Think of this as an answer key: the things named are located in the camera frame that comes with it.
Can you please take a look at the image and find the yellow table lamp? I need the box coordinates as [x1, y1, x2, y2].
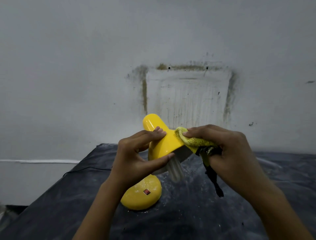
[120, 113, 194, 211]

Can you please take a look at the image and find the black table cover sheet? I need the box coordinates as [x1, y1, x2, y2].
[0, 143, 316, 240]

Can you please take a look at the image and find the black lamp power cord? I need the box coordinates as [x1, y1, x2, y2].
[62, 166, 112, 177]

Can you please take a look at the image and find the yellow and black cleaning cloth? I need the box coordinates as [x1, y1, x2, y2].
[174, 126, 224, 198]

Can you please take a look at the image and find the white wall cable strip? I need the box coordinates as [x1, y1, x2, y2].
[0, 159, 81, 165]

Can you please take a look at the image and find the person's right hand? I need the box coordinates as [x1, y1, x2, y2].
[182, 124, 268, 199]

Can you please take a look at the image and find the person's left hand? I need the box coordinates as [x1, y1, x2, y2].
[108, 126, 176, 190]

